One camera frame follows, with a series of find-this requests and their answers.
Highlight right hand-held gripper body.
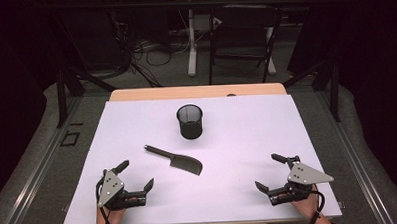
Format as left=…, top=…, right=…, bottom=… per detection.
left=266, top=154, right=336, bottom=207

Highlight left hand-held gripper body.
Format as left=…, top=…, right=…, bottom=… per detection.
left=94, top=167, right=148, bottom=212

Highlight black kitchen knife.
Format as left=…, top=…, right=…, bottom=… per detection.
left=144, top=142, right=204, bottom=179

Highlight black mesh pen holder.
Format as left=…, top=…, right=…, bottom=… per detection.
left=175, top=103, right=204, bottom=141

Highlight person's left hand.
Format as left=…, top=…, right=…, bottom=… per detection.
left=95, top=207, right=127, bottom=224

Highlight person's right hand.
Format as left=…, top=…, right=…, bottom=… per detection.
left=289, top=184, right=320, bottom=221

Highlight white table mat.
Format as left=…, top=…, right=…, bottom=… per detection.
left=58, top=91, right=343, bottom=224

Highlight light wooden table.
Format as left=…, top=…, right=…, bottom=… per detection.
left=65, top=80, right=341, bottom=224

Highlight black folding chair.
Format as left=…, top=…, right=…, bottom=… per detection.
left=205, top=2, right=286, bottom=87

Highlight white desk with legs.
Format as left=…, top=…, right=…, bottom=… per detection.
left=166, top=0, right=321, bottom=79

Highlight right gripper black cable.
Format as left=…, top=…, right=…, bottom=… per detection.
left=304, top=184, right=326, bottom=224

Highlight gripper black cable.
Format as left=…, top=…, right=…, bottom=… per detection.
left=94, top=179, right=116, bottom=224
left=304, top=184, right=326, bottom=224

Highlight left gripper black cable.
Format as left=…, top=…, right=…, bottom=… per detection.
left=94, top=179, right=116, bottom=224

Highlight aluminium floor rail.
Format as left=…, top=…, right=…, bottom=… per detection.
left=0, top=95, right=88, bottom=224
left=314, top=84, right=397, bottom=224

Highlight black metal frame stand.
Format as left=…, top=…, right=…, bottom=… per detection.
left=282, top=55, right=342, bottom=125
left=54, top=58, right=120, bottom=129

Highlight bundle of floor cables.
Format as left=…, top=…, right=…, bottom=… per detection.
left=114, top=11, right=195, bottom=90

